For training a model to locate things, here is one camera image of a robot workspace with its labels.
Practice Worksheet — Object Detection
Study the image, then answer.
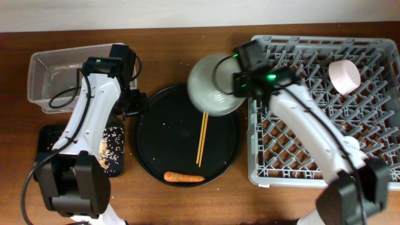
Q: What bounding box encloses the grey plate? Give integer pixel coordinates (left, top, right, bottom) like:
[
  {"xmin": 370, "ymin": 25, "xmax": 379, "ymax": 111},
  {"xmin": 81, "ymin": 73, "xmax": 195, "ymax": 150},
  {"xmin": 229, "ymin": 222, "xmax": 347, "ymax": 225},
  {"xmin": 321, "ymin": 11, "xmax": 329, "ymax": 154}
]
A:
[{"xmin": 187, "ymin": 53, "xmax": 245, "ymax": 116}]

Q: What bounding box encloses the wooden chopstick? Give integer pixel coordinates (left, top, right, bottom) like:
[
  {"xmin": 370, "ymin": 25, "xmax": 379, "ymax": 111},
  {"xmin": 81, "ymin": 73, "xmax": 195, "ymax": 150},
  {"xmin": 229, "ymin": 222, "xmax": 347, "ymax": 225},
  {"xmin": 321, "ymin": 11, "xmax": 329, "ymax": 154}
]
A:
[
  {"xmin": 196, "ymin": 111, "xmax": 206, "ymax": 164},
  {"xmin": 198, "ymin": 111, "xmax": 209, "ymax": 168}
]

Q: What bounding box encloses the round black serving tray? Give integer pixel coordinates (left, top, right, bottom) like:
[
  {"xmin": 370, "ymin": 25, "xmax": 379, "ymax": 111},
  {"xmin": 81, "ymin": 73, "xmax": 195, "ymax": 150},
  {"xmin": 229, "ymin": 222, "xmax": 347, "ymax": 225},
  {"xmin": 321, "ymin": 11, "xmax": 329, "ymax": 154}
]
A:
[{"xmin": 132, "ymin": 84, "xmax": 241, "ymax": 184}]

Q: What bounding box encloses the food scraps and rice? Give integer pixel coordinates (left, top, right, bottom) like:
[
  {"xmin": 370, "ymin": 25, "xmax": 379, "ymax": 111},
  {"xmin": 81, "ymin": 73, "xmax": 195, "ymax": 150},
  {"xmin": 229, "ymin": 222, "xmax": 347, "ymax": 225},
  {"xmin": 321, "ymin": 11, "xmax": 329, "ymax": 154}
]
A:
[{"xmin": 46, "ymin": 126, "xmax": 124, "ymax": 171}]

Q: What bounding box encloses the light blue cup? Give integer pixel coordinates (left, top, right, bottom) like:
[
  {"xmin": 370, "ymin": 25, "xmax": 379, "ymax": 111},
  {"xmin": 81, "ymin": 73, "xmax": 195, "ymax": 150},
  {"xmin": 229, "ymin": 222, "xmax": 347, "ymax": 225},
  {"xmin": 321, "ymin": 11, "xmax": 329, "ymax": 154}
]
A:
[{"xmin": 343, "ymin": 136, "xmax": 360, "ymax": 150}]

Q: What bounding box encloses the orange carrot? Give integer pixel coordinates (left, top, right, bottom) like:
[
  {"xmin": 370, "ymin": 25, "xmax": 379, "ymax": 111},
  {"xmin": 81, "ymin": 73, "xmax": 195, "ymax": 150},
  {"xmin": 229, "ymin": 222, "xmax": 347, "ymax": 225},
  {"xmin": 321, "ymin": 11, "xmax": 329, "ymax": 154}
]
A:
[{"xmin": 164, "ymin": 171, "xmax": 205, "ymax": 183}]

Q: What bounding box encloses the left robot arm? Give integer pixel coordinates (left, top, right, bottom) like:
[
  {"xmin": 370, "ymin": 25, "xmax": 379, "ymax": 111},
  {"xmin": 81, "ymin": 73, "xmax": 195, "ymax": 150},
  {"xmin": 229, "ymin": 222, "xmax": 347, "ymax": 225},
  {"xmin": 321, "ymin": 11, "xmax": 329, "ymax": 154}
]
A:
[{"xmin": 21, "ymin": 44, "xmax": 149, "ymax": 224}]

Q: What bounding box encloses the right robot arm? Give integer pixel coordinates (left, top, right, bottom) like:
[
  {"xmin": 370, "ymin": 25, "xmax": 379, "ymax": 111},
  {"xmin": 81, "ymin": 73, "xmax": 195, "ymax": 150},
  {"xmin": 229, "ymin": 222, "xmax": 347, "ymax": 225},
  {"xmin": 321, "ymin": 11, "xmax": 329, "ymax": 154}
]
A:
[{"xmin": 232, "ymin": 40, "xmax": 390, "ymax": 224}]

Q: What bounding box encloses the grey dishwasher rack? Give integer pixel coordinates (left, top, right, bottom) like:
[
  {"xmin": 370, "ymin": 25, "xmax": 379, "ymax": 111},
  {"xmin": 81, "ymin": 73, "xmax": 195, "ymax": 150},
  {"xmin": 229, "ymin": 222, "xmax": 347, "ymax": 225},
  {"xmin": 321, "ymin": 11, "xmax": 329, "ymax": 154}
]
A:
[{"xmin": 247, "ymin": 35, "xmax": 399, "ymax": 190}]

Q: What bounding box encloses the clear plastic bin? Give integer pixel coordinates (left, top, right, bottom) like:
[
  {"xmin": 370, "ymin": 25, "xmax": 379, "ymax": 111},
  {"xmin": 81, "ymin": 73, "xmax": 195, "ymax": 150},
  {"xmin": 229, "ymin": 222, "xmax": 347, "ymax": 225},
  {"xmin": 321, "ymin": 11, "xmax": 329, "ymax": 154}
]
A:
[{"xmin": 27, "ymin": 42, "xmax": 138, "ymax": 114}]

